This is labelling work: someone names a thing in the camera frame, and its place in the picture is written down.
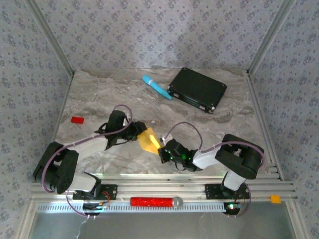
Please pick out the yellow paper sheet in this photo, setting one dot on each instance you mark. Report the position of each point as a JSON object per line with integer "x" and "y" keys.
{"x": 147, "y": 143}

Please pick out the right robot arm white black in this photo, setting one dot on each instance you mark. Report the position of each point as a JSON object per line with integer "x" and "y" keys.
{"x": 207, "y": 159}

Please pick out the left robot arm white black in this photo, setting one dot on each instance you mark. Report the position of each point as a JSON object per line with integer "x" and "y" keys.
{"x": 92, "y": 147}

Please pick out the blue cylinder stick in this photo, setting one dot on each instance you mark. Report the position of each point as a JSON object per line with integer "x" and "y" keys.
{"x": 155, "y": 85}

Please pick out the red glitter microphone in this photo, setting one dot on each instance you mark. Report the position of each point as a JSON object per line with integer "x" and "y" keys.
{"x": 152, "y": 202}

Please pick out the small red block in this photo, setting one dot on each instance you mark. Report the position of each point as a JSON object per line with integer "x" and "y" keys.
{"x": 77, "y": 120}

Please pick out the black controller board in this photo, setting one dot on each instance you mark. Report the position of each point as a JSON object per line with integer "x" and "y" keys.
{"x": 234, "y": 207}
{"x": 93, "y": 206}

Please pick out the black hard case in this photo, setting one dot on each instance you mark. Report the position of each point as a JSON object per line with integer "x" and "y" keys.
{"x": 197, "y": 89}

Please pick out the small orange block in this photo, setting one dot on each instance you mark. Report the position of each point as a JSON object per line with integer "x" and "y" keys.
{"x": 275, "y": 199}

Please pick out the aluminium base frame rail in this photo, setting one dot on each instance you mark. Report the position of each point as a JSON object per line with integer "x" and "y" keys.
{"x": 162, "y": 187}

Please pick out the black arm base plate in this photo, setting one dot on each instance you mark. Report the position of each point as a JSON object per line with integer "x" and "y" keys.
{"x": 112, "y": 192}
{"x": 211, "y": 192}

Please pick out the aluminium side rail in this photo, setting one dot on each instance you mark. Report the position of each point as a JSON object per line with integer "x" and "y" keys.
{"x": 263, "y": 124}
{"x": 58, "y": 125}

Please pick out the aluminium frame leg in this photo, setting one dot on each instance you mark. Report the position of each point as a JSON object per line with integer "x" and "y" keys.
{"x": 27, "y": 221}
{"x": 296, "y": 221}

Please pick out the aluminium corner post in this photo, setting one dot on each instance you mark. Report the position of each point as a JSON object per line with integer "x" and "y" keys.
{"x": 51, "y": 37}
{"x": 268, "y": 37}

